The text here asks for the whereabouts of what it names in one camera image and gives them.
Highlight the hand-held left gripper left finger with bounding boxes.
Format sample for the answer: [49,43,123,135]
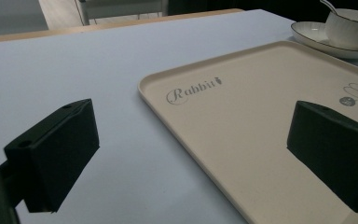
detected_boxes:
[3,98,101,214]

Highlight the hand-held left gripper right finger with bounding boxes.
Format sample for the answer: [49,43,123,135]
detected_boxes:
[286,100,358,215]

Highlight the beige printed tray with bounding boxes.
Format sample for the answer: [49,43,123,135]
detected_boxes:
[137,40,358,224]

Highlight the white saucer with dark rim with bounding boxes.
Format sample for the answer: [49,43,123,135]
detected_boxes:
[290,21,358,60]

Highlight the white ribbed cup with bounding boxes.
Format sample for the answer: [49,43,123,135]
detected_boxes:
[324,7,358,52]

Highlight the white spoon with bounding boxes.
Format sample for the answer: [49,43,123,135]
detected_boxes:
[319,0,339,16]

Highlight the white chair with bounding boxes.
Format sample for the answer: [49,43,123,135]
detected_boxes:
[76,0,169,26]

